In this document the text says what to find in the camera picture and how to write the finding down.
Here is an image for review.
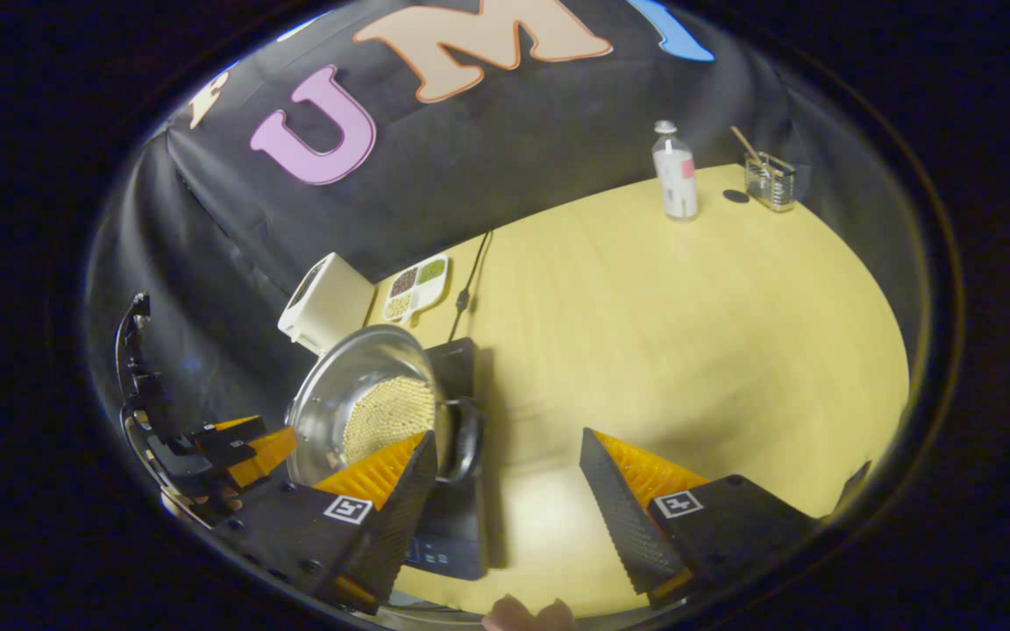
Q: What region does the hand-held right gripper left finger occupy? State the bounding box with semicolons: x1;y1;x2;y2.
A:
207;429;438;616

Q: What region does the clear bottle with pink label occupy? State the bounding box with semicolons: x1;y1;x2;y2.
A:
651;120;700;222

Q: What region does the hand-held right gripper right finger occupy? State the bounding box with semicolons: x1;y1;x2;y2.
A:
580;427;822;612

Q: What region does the black induction cooktop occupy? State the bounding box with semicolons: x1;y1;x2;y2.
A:
395;337;490;581

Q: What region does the divided tray of grains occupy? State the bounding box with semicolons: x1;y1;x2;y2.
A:
381;253;451;325

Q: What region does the wire mesh holder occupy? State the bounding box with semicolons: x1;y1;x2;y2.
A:
744;152;797;213

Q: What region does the steel pot with black handles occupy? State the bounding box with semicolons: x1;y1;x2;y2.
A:
284;324;484;485

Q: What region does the wooden stick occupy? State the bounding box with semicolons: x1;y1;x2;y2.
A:
729;125;769;172

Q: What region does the black power cable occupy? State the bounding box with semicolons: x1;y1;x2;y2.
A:
446;230;494;343

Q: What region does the pile of yellow soybeans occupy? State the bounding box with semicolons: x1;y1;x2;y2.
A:
343;377;436;465

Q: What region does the white box appliance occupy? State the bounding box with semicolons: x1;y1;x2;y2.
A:
277;252;376;356

